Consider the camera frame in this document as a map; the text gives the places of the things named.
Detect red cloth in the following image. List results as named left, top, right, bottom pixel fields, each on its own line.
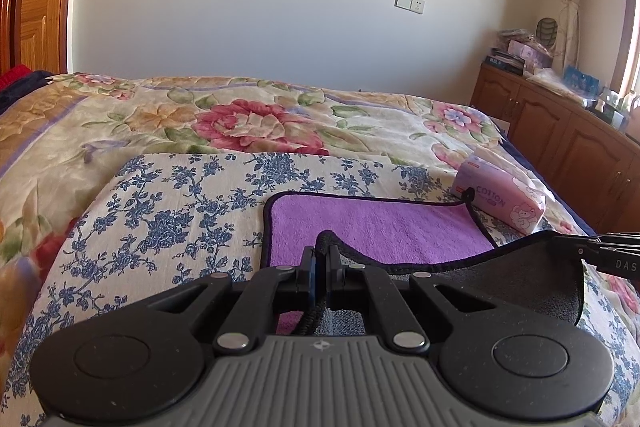
left=0, top=64, right=32, bottom=92

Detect clear plastic bags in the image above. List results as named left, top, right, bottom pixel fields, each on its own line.
left=525, top=65, right=632, bottom=128

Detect pink tissue pack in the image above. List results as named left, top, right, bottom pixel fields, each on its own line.
left=449, top=157, right=547, bottom=236

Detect dark blue cloth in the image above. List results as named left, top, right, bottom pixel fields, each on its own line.
left=0, top=70, right=55, bottom=114

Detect purple and grey towel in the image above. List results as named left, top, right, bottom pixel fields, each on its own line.
left=262, top=191, right=587, bottom=339

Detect blue floral white quilt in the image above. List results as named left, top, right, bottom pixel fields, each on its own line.
left=9, top=151, right=640, bottom=427

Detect floral bed blanket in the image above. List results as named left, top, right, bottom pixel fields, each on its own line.
left=0, top=73, right=640, bottom=358

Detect wooden cabinet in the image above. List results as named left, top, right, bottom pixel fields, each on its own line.
left=470, top=61, right=640, bottom=234

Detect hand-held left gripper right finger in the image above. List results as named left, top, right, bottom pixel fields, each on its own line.
left=325, top=250, right=502, bottom=354

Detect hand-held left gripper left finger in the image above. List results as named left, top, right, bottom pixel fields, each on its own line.
left=144, top=246, right=322, bottom=354

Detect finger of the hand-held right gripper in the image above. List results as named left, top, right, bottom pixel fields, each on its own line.
left=592, top=231, right=640, bottom=243
left=574, top=241, right=640, bottom=259

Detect pile of boxes and books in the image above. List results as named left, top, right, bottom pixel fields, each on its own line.
left=484, top=28, right=555, bottom=76

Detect woven hand fan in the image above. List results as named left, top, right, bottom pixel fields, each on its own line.
left=535, top=17, right=559, bottom=54

